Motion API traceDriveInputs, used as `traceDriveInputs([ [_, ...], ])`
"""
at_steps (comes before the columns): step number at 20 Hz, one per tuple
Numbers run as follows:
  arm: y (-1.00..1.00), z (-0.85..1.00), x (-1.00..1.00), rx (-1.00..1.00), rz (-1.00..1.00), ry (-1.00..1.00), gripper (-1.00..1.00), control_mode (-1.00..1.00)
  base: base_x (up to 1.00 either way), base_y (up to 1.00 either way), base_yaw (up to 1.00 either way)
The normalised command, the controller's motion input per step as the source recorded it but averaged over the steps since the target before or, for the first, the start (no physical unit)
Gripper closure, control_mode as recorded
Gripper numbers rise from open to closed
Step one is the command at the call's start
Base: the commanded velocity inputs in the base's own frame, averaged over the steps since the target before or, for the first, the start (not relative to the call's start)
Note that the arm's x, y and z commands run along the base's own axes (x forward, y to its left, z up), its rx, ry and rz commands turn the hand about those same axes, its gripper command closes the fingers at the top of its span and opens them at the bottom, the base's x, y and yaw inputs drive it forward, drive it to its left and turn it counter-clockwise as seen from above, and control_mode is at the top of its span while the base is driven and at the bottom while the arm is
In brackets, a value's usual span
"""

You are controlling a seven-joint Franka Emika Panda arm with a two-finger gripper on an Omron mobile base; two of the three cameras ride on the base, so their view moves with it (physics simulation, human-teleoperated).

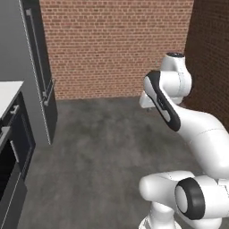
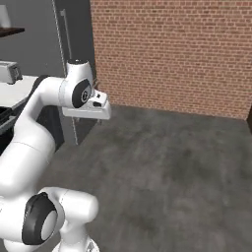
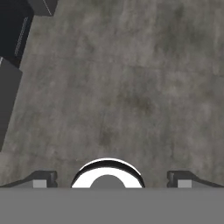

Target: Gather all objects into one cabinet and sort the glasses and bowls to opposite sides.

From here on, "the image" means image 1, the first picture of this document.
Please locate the black oven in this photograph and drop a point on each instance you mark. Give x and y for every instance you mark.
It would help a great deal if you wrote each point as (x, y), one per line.
(7, 179)

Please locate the dark grey fridge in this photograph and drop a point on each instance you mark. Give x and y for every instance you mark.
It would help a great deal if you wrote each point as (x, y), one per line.
(18, 44)

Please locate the black base cabinet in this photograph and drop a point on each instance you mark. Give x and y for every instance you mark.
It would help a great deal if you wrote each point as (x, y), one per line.
(25, 140)

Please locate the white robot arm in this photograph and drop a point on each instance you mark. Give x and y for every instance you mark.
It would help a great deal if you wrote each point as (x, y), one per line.
(205, 140)

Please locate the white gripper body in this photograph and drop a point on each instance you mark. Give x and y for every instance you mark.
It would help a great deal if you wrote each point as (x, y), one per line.
(146, 100)

